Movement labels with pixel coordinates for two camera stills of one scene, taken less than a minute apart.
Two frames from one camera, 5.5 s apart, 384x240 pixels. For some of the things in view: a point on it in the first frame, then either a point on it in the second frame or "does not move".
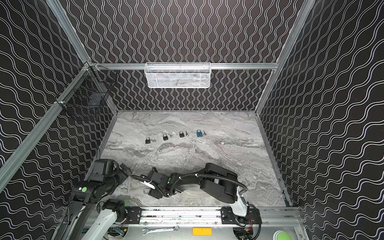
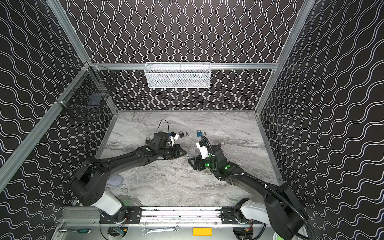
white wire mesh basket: x=178 y=75 does not move
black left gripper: x=122 y=170 to x=175 y=151
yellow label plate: x=202 y=231 does not move
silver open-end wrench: x=175 y=228 does not move
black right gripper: x=154 y=182 to x=199 y=163
